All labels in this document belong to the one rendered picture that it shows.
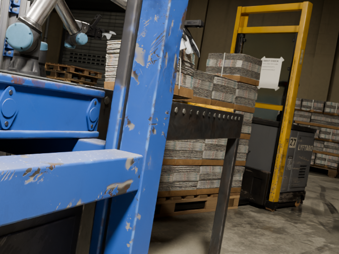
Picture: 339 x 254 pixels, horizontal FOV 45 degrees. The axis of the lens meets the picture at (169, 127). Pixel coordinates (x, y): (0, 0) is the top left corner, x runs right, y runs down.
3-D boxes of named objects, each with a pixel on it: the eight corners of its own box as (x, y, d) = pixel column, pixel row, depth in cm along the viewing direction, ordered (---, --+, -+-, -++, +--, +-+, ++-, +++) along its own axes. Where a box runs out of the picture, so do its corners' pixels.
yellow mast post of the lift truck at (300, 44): (264, 199, 360) (299, 1, 351) (270, 198, 367) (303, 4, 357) (273, 202, 354) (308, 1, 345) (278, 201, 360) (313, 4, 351)
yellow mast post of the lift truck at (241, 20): (208, 181, 407) (237, 6, 398) (213, 181, 413) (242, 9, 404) (215, 183, 400) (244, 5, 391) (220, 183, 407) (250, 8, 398)
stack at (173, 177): (66, 206, 274) (85, 84, 270) (183, 198, 357) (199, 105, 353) (99, 225, 247) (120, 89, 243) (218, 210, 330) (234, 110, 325)
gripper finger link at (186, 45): (181, 58, 182) (177, 44, 187) (192, 52, 180) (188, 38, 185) (177, 55, 180) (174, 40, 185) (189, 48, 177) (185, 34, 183)
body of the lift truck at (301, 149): (217, 190, 415) (230, 114, 411) (247, 189, 454) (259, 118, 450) (277, 210, 367) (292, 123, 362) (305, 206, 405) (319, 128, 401)
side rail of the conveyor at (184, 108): (230, 136, 206) (234, 113, 206) (240, 138, 204) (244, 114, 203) (57, 139, 84) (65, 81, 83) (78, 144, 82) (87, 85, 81)
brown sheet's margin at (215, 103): (175, 100, 331) (176, 94, 331) (198, 104, 352) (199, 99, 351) (211, 105, 305) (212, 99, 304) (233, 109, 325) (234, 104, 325)
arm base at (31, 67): (4, 72, 189) (7, 51, 188) (9, 73, 204) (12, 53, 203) (38, 77, 193) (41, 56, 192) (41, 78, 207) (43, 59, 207)
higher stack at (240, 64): (183, 198, 356) (207, 52, 350) (205, 196, 378) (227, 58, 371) (217, 210, 329) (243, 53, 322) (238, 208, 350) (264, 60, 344)
